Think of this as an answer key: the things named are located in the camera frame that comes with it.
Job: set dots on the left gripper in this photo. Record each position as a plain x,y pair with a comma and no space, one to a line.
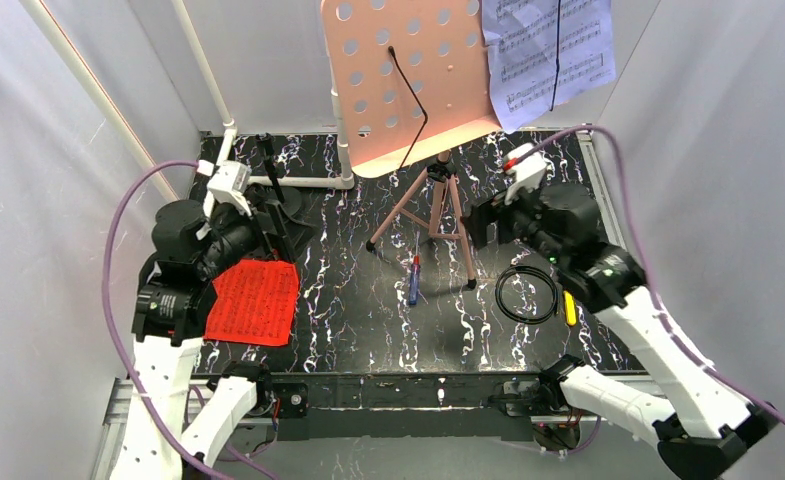
271,216

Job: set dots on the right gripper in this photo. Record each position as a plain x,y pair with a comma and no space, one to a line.
480,223

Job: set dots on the red sheet music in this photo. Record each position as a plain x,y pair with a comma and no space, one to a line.
255,305

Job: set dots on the pink tripod music stand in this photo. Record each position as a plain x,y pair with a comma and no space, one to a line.
411,83

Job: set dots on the white sheet music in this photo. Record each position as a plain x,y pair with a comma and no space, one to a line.
543,53

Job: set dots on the white PVC pipe frame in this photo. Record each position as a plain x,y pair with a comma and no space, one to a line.
162,71

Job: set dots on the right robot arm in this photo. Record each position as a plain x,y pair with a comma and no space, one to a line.
698,427

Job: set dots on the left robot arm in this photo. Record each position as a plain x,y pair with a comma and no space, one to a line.
175,295

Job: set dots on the blue red screwdriver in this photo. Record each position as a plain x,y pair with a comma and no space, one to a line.
414,274

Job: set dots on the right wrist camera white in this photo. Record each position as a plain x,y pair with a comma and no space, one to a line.
525,166

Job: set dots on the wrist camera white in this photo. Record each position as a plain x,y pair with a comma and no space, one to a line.
227,185
525,166

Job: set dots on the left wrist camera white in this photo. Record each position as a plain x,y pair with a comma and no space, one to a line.
227,185

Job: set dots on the yellow handled tool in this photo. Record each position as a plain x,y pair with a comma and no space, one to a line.
570,309

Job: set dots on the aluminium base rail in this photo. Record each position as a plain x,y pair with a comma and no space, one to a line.
431,405

